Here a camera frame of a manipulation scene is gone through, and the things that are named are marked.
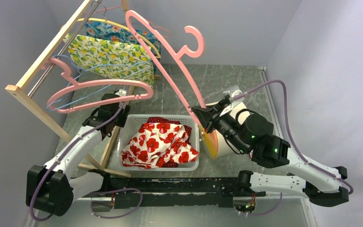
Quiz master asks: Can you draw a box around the white plastic basket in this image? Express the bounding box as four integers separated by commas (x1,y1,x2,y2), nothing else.
114,114,200,172

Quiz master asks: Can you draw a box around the red polka dot skirt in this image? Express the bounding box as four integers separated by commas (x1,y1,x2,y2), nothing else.
147,116,192,168

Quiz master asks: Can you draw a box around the yellow lemon print skirt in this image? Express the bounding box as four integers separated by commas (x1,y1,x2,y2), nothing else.
68,35,154,87

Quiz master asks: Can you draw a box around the white red flower skirt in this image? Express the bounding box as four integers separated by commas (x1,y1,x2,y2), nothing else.
120,122,199,170

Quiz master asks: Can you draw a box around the blue wire hanger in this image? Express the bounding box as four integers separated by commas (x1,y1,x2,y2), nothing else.
45,54,152,112

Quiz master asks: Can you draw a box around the yellow wooden hanger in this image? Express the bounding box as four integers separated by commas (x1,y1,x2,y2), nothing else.
76,17,162,59

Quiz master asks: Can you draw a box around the blue floral skirt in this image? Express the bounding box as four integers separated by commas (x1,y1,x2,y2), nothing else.
84,21,163,57

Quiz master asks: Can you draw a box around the pink wire hanger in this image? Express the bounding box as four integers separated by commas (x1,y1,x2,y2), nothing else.
93,0,171,38

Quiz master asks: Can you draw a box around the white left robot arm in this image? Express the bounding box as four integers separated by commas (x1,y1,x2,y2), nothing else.
26,102,130,221

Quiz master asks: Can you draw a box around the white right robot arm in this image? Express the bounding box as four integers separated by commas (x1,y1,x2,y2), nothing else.
191,96,350,207

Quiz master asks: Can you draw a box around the white cylindrical bin orange lid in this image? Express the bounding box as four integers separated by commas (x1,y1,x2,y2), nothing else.
197,102,257,159

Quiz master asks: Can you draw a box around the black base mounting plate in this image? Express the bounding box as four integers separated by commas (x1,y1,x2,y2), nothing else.
98,173,266,209

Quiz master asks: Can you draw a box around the wooden clothes rack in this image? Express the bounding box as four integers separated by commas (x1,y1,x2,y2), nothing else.
4,0,162,179

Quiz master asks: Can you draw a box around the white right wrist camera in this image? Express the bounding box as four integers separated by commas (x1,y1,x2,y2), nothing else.
221,85,246,117

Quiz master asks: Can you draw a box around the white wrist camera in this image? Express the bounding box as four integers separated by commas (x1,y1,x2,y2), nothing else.
221,85,246,117
114,89,128,97

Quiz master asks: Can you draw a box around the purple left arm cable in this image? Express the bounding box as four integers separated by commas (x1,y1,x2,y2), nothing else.
29,94,129,222

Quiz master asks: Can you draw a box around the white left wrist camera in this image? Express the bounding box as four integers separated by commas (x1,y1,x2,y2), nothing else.
114,89,128,97

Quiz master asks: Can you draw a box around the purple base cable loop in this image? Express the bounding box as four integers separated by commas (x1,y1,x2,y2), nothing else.
90,188,144,219

